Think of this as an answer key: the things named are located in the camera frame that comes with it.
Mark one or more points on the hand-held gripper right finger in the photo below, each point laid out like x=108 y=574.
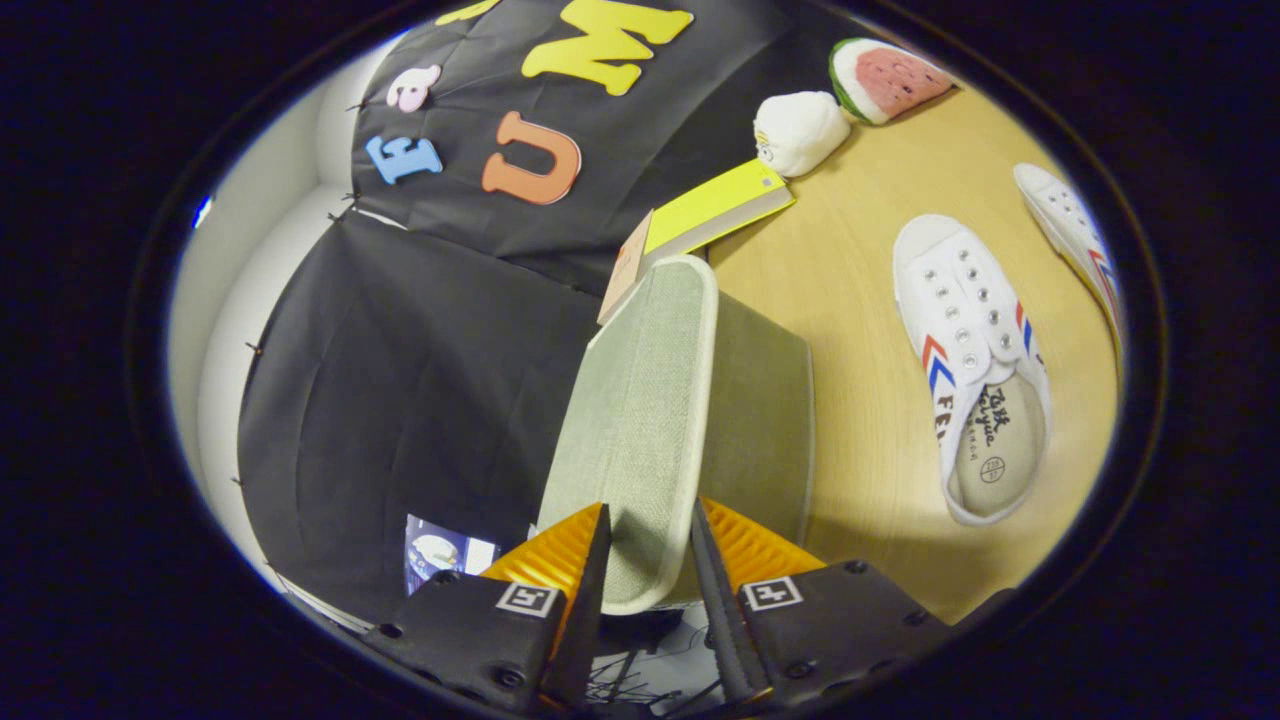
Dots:
x=725 y=630

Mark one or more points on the computer monitor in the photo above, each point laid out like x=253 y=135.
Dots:
x=440 y=550

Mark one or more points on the white canvas shoe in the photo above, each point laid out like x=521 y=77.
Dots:
x=960 y=290
x=1065 y=215

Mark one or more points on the watermelon slice plush toy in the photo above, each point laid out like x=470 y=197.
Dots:
x=895 y=80

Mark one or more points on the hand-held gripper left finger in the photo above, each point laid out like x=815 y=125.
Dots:
x=590 y=620

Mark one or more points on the yellow cover book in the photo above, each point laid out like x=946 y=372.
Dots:
x=715 y=200

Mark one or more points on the beige cover book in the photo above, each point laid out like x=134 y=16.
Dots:
x=627 y=265

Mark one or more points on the white plush toy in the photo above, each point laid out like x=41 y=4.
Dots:
x=800 y=135

